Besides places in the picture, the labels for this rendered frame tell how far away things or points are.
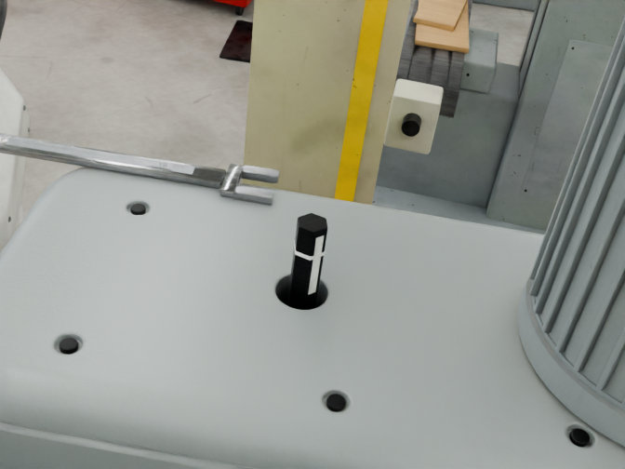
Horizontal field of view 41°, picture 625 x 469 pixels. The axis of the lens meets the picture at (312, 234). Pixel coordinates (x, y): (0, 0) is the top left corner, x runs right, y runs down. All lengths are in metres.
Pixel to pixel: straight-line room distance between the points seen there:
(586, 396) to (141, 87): 4.22
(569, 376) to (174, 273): 0.27
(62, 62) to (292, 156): 2.51
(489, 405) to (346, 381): 0.09
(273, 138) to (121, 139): 1.75
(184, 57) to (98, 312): 4.43
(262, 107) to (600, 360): 2.07
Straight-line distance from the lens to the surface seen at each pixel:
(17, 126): 1.21
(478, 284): 0.62
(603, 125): 0.50
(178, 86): 4.67
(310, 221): 0.54
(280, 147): 2.58
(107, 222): 0.63
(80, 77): 4.74
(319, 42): 2.39
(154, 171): 0.67
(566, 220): 0.53
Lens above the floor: 2.28
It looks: 39 degrees down
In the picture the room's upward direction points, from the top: 8 degrees clockwise
